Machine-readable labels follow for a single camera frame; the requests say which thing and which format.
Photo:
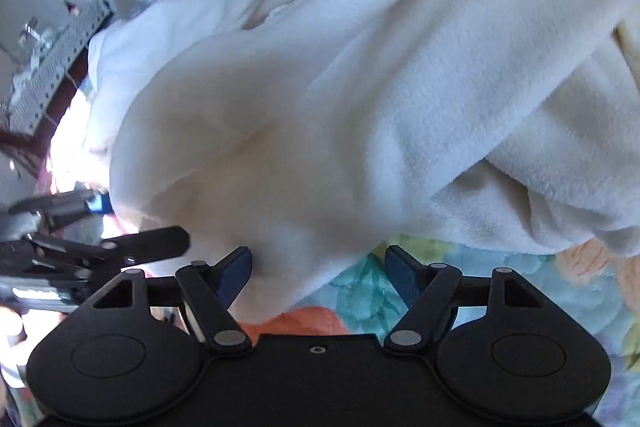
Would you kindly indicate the white perforated metal rack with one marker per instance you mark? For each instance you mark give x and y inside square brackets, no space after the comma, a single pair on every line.
[55,57]

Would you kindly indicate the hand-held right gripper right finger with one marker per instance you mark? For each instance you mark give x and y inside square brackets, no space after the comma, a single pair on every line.
[404,278]

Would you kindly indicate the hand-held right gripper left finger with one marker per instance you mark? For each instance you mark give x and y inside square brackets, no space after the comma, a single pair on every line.
[236,274]

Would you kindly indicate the floral quilt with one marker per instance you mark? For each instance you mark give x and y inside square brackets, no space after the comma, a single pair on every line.
[575,307]

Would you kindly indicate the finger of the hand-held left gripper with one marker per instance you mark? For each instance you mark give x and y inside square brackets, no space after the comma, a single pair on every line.
[150,242]
[98,205]

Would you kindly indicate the white fleece garment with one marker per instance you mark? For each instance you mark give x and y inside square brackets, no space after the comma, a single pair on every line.
[350,82]

